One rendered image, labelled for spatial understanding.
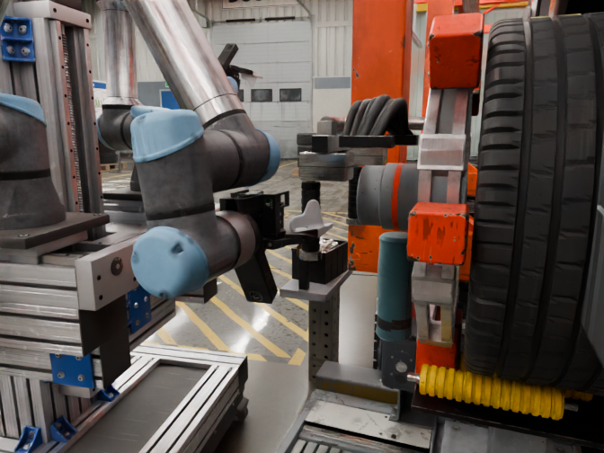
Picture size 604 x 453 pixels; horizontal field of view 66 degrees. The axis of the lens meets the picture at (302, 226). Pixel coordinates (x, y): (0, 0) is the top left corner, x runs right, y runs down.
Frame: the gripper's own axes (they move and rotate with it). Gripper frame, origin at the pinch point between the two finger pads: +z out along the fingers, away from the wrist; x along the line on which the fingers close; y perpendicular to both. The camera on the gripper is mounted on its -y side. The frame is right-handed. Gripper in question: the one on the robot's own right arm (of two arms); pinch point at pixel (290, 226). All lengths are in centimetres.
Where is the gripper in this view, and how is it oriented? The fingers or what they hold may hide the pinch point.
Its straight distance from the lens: 79.9
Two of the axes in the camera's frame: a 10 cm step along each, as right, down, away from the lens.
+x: -9.3, -0.6, 3.6
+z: 3.6, -1.8, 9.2
